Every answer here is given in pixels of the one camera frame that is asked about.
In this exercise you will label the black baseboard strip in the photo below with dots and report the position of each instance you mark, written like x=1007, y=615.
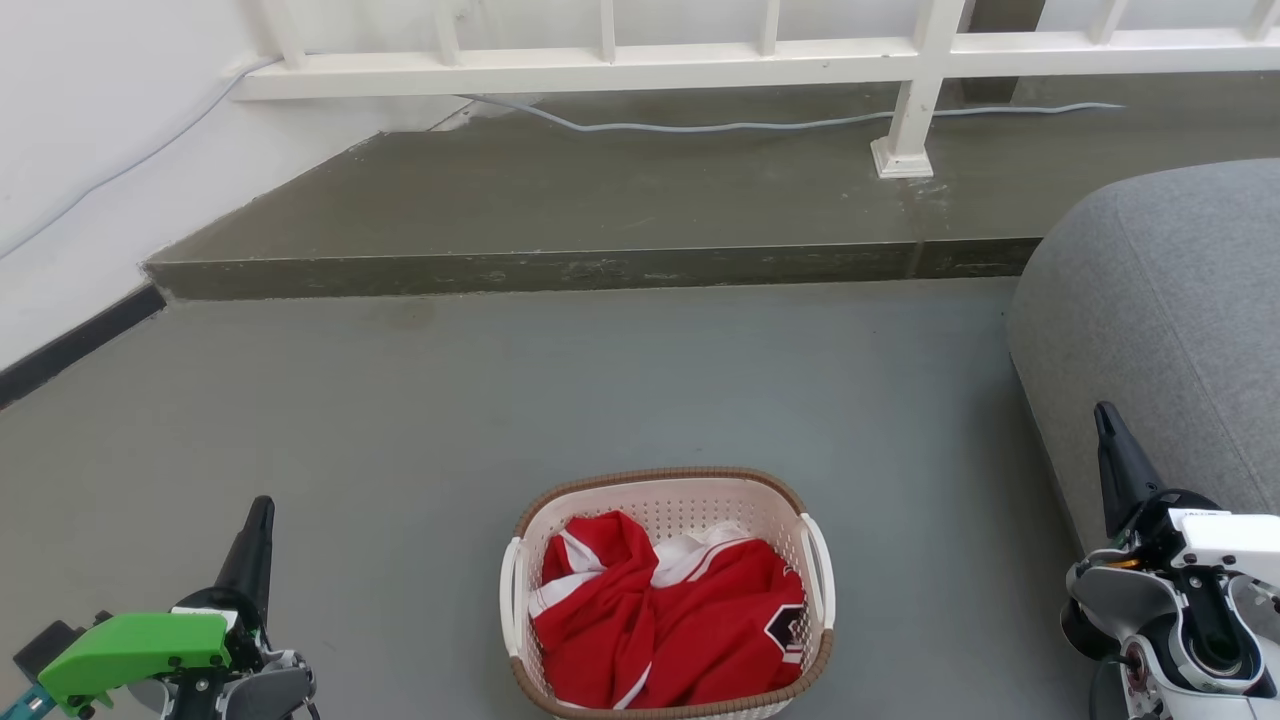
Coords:
x=70, y=345

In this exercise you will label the red garment with white stripes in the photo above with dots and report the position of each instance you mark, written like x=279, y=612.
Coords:
x=680, y=640

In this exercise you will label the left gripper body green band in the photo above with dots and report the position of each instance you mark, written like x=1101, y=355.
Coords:
x=140, y=650

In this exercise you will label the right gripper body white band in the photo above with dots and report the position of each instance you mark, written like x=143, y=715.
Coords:
x=1220, y=545

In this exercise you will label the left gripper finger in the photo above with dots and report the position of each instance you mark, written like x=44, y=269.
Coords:
x=250, y=560

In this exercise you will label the white wooden railing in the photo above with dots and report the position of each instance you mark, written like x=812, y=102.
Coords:
x=600, y=70

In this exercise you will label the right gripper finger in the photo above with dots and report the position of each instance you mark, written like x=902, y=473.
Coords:
x=1120, y=460

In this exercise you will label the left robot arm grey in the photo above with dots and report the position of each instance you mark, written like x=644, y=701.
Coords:
x=270, y=690

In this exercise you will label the grey fabric sofa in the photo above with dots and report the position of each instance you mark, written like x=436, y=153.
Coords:
x=1180, y=300

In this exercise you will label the white plastic laundry basket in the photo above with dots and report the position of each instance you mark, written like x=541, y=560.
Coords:
x=680, y=500

